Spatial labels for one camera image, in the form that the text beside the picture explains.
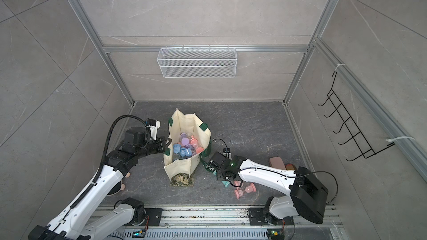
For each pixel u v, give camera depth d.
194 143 0.92
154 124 0.68
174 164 0.68
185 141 0.91
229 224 0.73
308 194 0.41
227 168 0.58
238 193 0.77
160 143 0.65
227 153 0.74
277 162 0.89
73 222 0.39
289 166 0.87
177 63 1.01
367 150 0.58
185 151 0.86
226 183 0.80
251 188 0.80
